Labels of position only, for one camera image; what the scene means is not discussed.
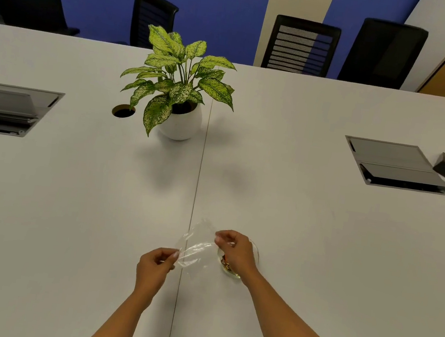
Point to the person's left hand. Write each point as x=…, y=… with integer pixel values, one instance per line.
x=151, y=273

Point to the person's right hand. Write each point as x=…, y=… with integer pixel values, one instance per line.
x=239, y=256

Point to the glass bowl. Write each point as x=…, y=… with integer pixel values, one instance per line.
x=256, y=256

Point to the clear plastic bag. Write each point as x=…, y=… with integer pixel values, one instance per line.
x=197, y=249

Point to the person's left forearm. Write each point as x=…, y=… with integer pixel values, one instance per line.
x=120, y=324

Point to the person's right forearm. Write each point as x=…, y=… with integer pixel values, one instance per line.
x=290, y=334

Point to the white round plant pot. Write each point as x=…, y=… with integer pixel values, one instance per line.
x=183, y=126

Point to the green spotted leaf plant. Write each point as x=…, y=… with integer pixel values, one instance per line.
x=174, y=70

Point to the black slatted-back office chair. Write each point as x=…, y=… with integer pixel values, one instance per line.
x=303, y=24

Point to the black mesh office chair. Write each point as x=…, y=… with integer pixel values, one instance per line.
x=150, y=18

